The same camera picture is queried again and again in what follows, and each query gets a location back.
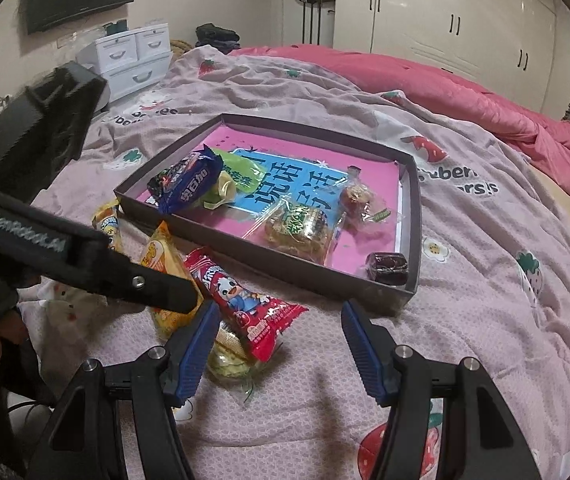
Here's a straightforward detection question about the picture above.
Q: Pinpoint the dark shallow box tray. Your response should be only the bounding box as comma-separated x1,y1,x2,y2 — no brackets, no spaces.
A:
115,114,422,314

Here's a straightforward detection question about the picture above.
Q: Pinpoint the white drawer cabinet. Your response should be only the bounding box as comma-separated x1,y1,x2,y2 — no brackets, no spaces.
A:
76,23,172,104

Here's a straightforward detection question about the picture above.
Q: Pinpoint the dark candy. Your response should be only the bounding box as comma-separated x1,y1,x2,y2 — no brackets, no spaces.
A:
365,252,409,286

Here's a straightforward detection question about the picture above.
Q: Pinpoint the pink strawberry bed sheet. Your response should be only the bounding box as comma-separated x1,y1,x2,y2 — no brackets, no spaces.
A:
17,44,570,480

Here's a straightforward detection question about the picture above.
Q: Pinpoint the yellow panda snack bar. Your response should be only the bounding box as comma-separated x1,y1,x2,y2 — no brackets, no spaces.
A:
92,198,124,254

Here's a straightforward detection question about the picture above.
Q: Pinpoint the orange cake packet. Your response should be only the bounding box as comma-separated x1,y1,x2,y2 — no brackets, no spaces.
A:
140,221,204,341

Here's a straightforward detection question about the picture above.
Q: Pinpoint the red cartoon snack bar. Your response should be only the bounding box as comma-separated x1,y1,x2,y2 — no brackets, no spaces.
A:
185,248,308,362

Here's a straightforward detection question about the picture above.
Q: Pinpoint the pink blue workbook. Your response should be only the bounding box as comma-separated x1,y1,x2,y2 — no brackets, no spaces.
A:
124,120,405,274

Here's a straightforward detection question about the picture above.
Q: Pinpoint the blue oreo packet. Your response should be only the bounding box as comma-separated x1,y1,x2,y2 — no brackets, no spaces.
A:
146,145,223,214

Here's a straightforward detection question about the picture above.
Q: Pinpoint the small clear cookie packet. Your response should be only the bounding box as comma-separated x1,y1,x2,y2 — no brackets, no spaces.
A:
207,321,283,406

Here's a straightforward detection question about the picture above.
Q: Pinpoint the light green snack bag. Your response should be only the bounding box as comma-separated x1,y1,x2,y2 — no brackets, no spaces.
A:
201,148,268,210

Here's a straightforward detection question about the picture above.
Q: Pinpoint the pink quilt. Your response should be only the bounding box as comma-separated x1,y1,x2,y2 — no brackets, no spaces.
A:
232,44,570,195

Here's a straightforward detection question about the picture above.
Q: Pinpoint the black clothes pile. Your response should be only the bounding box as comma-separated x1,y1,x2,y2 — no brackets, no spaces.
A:
195,23,241,54

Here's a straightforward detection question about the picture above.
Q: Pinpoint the clear green pastry packet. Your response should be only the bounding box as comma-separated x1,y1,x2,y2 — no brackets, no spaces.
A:
242,195,345,266

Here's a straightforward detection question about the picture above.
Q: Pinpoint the red ball candy bag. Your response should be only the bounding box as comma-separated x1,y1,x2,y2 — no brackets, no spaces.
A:
337,166,396,232

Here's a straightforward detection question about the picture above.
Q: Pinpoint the cream wardrobe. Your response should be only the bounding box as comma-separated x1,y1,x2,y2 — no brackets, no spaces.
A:
333,0,556,112

